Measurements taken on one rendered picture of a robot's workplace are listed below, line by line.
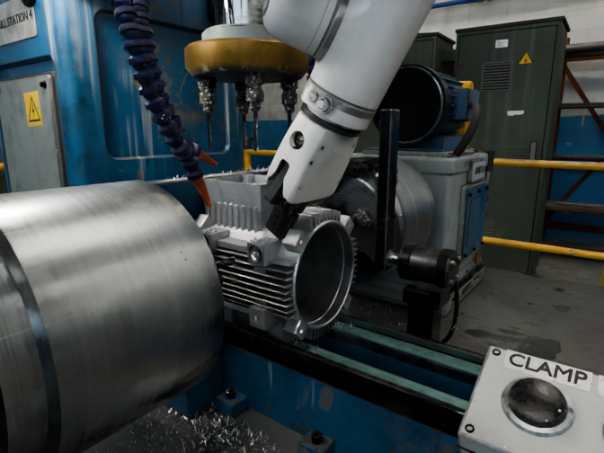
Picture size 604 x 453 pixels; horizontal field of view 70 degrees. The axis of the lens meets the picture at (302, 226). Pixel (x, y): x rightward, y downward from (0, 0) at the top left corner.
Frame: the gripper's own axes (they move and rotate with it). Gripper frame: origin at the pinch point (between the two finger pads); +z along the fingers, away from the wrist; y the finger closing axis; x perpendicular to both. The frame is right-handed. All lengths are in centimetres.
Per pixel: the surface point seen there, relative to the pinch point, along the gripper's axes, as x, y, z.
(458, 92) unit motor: 9, 65, -18
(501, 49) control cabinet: 76, 311, -34
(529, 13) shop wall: 126, 501, -79
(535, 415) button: -30.8, -19.0, -14.0
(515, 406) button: -29.9, -18.8, -13.5
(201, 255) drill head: -3.4, -16.9, -1.9
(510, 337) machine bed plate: -34, 48, 15
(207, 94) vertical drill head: 21.5, 1.2, -7.1
